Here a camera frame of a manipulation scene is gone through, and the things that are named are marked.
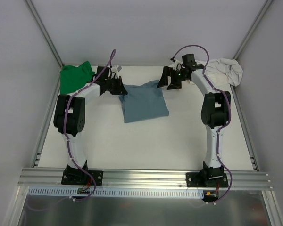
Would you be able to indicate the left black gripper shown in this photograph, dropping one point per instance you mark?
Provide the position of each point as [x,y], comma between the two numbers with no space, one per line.
[113,84]

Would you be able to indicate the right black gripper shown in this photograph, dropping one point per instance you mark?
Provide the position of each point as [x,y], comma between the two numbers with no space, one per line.
[175,76]

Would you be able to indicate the blue t shirt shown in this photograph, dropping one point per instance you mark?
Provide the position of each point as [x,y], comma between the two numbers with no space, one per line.
[144,102]

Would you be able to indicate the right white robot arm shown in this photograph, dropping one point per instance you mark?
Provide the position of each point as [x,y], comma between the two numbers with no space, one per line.
[215,115]

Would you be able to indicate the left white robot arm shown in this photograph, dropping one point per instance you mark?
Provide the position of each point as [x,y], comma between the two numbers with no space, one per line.
[69,119]

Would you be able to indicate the green t shirt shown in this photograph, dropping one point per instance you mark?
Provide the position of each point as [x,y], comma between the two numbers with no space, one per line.
[73,78]

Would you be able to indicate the white t shirt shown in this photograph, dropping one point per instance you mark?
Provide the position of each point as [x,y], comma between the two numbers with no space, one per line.
[231,68]

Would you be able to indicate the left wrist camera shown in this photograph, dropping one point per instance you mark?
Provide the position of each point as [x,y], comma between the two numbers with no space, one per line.
[116,69]

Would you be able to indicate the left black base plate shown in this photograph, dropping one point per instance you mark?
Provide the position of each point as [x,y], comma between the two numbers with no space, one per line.
[77,177]

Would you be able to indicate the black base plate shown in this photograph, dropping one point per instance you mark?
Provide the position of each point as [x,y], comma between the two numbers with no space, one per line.
[194,179]
[77,177]

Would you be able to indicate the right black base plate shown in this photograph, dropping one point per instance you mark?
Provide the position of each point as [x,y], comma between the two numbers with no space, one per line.
[194,179]

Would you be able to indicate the right aluminium frame post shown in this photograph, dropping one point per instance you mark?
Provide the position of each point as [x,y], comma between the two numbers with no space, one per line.
[264,9]

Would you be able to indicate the aluminium frame post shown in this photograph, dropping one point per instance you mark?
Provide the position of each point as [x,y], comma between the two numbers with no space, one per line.
[34,12]
[264,9]

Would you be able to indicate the aluminium mounting rail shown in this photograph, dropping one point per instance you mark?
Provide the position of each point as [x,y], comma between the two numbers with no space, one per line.
[145,179]

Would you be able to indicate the left aluminium frame post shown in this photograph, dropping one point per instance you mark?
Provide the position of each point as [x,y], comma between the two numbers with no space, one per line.
[34,12]

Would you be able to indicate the slotted white cable duct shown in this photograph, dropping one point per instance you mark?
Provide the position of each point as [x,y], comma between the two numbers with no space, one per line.
[118,192]

